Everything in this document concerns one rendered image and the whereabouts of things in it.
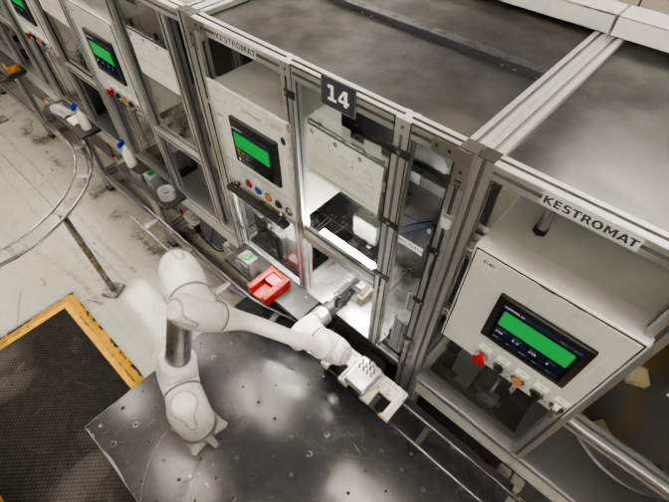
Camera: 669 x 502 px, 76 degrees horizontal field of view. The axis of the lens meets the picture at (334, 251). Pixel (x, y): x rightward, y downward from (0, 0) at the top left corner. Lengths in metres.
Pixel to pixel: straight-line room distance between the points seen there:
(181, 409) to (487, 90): 1.53
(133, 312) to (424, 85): 2.65
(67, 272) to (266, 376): 2.13
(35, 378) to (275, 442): 1.84
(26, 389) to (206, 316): 2.10
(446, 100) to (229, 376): 1.55
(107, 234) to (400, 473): 2.92
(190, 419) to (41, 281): 2.27
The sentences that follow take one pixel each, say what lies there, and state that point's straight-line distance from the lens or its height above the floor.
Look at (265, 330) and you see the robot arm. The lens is 1.60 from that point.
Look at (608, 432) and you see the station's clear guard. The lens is 1.52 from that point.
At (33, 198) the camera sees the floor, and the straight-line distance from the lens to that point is 4.60.
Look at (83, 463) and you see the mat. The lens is 3.02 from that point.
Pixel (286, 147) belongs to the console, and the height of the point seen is 1.73.
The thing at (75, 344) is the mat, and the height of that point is 0.01.
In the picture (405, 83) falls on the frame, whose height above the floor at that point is 2.01.
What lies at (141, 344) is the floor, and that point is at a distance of 3.22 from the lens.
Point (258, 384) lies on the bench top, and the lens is 2.13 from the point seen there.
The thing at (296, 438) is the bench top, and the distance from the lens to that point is 2.03.
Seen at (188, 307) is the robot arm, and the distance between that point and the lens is 1.40.
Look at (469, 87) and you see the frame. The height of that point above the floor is 2.01.
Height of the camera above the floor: 2.63
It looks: 51 degrees down
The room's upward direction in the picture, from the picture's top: straight up
